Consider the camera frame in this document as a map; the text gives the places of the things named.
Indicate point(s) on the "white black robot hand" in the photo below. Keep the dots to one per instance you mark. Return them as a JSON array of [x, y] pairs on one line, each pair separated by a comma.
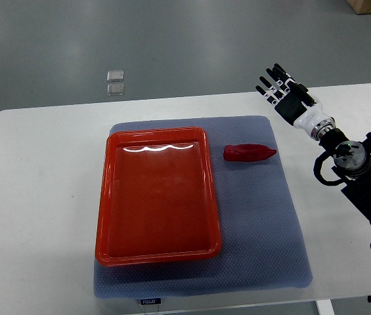
[[298, 108]]

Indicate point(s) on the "red pepper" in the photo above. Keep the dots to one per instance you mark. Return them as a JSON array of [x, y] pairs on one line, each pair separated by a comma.
[[247, 152]]

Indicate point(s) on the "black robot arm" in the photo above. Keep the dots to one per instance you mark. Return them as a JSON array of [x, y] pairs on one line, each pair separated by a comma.
[[343, 161]]

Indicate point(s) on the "red plastic tray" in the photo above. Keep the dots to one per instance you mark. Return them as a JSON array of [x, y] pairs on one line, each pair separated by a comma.
[[157, 200]]

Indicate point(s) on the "lower floor metal plate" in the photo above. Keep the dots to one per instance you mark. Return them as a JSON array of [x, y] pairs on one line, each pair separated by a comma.
[[115, 89]]

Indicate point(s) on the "floor metal plate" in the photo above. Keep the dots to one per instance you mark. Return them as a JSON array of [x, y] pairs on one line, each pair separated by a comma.
[[115, 75], [115, 89]]

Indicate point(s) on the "upper floor metal plate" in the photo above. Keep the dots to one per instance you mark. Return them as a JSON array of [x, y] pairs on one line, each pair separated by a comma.
[[115, 75]]

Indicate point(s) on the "blue-grey textured mat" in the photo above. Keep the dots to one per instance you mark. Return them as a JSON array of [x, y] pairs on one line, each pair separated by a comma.
[[263, 246]]

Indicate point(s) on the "white table leg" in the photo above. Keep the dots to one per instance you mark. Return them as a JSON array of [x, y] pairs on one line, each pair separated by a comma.
[[324, 307]]

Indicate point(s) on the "black label on table edge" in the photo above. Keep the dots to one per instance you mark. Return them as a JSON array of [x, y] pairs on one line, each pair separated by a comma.
[[151, 301]]

